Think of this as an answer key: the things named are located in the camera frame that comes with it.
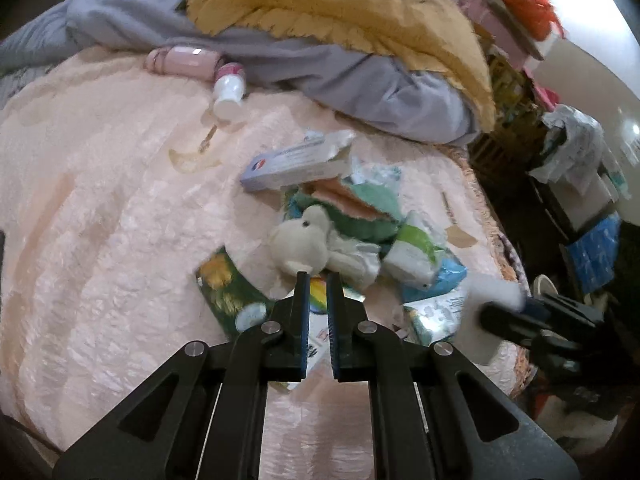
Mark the white teal wrapper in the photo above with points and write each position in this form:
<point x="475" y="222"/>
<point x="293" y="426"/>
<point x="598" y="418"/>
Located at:
<point x="375" y="172"/>

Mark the white plastic bag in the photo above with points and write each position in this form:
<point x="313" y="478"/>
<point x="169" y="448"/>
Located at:
<point x="575" y="145"/>

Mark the grey hooded garment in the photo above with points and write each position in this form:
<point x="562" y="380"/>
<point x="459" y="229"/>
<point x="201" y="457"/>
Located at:
<point x="320" y="65"/>

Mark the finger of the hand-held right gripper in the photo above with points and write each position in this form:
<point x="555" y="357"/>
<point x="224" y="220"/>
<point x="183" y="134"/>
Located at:
<point x="507" y="322"/>
<point x="536" y="307"/>

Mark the wooden crib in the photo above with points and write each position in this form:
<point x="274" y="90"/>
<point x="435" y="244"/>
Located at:
<point x="510" y="115"/>

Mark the white tissue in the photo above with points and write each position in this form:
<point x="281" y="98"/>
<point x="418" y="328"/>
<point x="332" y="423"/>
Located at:
<point x="482" y="290"/>

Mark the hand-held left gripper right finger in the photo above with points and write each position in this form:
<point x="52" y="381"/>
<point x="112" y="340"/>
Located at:
<point x="334" y="335"/>

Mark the white storage box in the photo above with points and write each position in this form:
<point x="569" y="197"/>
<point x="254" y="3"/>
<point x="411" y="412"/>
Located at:
<point x="595" y="205"/>

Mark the blue white carton box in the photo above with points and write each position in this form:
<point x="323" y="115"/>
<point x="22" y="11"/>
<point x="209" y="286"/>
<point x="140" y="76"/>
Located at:
<point x="290" y="165"/>

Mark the pink grey board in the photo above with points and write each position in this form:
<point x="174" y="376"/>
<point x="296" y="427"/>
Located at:
<point x="505" y="25"/>

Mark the white plush toy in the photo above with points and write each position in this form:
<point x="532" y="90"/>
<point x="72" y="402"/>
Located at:
<point x="305" y="245"/>

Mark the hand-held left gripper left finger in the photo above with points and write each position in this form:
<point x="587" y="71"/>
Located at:
<point x="301" y="335"/>

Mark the blue storage box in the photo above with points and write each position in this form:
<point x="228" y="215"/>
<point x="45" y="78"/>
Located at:
<point x="595" y="255"/>

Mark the peach quilted blanket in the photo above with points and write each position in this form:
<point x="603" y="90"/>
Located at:
<point x="100" y="210"/>

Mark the silver green packet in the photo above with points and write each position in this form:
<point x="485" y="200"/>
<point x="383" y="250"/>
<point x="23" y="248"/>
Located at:
<point x="437" y="317"/>

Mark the green white tissue packet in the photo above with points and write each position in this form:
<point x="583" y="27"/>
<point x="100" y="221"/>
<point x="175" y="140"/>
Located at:
<point x="412" y="250"/>

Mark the yellow fleece blanket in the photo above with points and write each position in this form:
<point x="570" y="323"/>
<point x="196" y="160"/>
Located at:
<point x="340" y="5"/>

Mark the green printed packet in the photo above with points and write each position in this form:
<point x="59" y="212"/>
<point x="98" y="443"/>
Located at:
<point x="227" y="290"/>

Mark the white fluffy cloth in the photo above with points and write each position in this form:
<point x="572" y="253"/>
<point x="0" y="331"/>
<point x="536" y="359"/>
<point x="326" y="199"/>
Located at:
<point x="580" y="427"/>

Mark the green orange cloth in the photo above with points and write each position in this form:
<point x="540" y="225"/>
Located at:
<point x="360" y="207"/>

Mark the blue plastic packet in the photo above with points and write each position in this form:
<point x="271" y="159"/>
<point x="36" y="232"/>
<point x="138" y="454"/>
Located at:
<point x="442" y="275"/>

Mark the white bottle with pink label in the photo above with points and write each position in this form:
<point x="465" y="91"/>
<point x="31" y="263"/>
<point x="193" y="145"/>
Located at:
<point x="229" y="95"/>

